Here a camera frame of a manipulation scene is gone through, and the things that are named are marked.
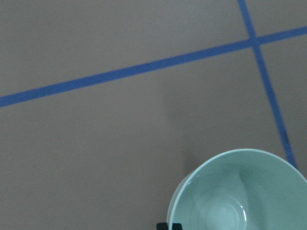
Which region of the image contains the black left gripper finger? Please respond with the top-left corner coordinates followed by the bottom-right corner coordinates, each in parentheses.
top-left (156, 222), bottom-right (182, 230)

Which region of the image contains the light green ceramic bowl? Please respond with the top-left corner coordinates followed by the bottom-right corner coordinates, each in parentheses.
top-left (166, 149), bottom-right (307, 230)

